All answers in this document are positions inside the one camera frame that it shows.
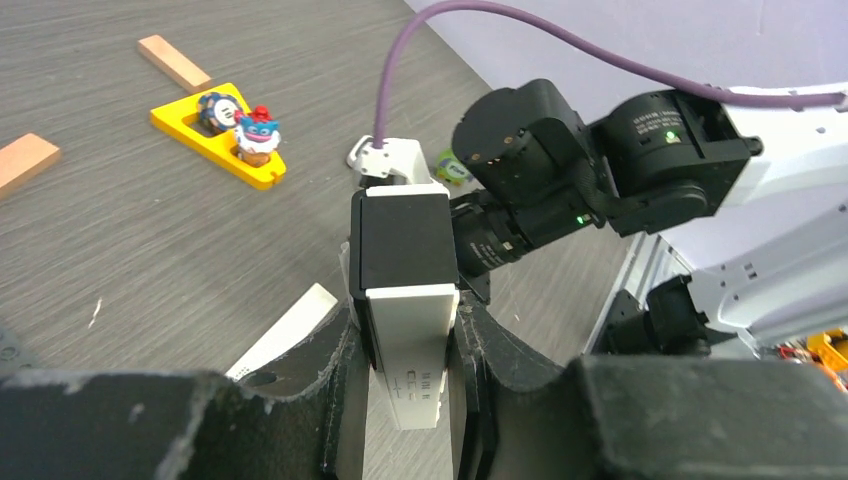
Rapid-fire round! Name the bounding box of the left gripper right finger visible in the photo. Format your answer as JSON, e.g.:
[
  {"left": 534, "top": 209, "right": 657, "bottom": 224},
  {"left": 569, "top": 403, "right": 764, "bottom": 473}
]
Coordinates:
[{"left": 453, "top": 293, "right": 847, "bottom": 479}]

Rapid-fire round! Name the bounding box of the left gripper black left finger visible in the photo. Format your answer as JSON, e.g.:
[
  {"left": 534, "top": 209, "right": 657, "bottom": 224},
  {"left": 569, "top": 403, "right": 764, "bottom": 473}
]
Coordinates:
[{"left": 1, "top": 307, "right": 361, "bottom": 479}]

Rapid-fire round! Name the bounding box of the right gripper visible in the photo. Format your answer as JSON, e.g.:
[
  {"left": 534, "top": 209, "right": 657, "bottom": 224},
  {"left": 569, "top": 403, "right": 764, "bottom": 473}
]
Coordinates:
[{"left": 450, "top": 190, "right": 529, "bottom": 305}]

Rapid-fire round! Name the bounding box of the slim white remote control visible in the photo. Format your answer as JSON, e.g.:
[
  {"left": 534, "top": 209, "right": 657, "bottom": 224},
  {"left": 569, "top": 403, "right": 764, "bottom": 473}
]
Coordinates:
[{"left": 347, "top": 183, "right": 459, "bottom": 430}]

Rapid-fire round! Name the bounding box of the slim remote back cover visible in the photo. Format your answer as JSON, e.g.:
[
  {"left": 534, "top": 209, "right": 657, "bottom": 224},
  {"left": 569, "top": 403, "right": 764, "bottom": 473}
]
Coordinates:
[{"left": 225, "top": 283, "right": 338, "bottom": 381}]

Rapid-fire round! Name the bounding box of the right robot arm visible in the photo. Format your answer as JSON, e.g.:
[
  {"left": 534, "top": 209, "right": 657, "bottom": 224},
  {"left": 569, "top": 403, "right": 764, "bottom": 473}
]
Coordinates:
[{"left": 451, "top": 79, "right": 847, "bottom": 353}]

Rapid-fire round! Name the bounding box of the green owl toy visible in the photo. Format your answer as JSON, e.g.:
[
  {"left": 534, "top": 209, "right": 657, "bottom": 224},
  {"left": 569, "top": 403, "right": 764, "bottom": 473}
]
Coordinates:
[{"left": 435, "top": 148, "right": 473, "bottom": 186}]

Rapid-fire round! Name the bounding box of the wooden block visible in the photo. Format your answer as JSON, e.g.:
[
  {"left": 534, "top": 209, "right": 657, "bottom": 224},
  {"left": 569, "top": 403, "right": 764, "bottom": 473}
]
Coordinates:
[{"left": 1, "top": 133, "right": 61, "bottom": 199}]

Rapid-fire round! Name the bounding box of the orange toy board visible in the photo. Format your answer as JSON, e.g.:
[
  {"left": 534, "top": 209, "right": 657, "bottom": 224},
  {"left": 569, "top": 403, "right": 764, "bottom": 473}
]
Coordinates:
[{"left": 150, "top": 82, "right": 287, "bottom": 190}]

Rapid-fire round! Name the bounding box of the thin wooden stick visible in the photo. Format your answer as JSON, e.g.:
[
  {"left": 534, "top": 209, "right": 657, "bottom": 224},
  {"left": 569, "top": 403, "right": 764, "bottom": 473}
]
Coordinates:
[{"left": 137, "top": 35, "right": 213, "bottom": 94}]

